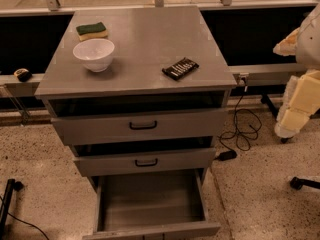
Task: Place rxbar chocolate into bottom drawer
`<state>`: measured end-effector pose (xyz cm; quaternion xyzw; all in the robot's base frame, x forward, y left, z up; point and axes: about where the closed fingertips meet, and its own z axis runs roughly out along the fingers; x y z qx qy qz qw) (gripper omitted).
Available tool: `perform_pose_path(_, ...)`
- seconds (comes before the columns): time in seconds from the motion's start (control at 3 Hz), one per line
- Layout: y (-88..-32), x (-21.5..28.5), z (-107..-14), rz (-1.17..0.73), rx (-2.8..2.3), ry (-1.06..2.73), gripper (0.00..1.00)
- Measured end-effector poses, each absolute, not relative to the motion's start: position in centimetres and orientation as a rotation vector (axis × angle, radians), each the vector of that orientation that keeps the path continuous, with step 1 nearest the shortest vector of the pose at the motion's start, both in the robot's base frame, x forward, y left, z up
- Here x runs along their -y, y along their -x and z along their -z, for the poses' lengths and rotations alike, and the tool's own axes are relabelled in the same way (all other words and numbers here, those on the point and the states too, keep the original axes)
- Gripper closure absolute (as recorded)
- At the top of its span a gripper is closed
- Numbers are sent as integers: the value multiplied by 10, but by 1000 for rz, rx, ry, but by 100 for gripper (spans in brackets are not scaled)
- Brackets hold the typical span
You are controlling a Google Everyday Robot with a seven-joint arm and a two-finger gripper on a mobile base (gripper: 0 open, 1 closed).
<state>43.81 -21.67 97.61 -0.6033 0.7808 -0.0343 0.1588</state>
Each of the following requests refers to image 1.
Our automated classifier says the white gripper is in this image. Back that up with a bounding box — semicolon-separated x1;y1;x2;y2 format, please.
274;68;320;140

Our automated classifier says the black rxbar chocolate bar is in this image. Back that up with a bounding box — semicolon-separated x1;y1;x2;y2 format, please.
162;57;199;81

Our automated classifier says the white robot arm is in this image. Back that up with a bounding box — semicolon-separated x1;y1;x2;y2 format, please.
273;4;320;138

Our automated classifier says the top grey drawer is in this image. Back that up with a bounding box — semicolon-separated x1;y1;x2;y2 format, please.
52;109;227;145

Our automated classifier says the grey drawer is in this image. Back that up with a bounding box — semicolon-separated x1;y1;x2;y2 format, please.
52;109;227;145
82;169;220;240
74;148;215;177

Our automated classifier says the middle grey drawer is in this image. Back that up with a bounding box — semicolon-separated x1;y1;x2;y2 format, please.
74;148;215;177

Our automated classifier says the grey drawer cabinet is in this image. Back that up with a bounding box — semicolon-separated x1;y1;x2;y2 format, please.
34;5;238;240

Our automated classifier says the bottom grey drawer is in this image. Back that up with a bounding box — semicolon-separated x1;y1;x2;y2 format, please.
82;169;220;240

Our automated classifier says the black table leg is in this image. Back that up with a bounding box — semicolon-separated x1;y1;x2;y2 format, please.
261;93;292;144

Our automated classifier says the black power adapter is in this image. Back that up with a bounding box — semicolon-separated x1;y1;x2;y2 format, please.
216;150;237;161

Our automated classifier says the white bowl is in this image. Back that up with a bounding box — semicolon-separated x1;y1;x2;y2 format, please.
73;38;115;72

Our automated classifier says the green yellow sponge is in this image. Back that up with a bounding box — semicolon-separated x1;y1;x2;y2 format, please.
76;22;108;41

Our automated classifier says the black yellow tape measure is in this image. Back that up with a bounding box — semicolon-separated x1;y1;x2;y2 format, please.
14;68;32;82

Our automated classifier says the black stand left floor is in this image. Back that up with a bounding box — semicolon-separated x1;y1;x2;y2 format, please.
0;179;24;240

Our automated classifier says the black power cable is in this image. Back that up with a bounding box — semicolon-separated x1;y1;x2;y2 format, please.
218;83;263;152

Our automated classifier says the grey metal rail bench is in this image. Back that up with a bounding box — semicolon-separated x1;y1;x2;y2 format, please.
0;63;306;97

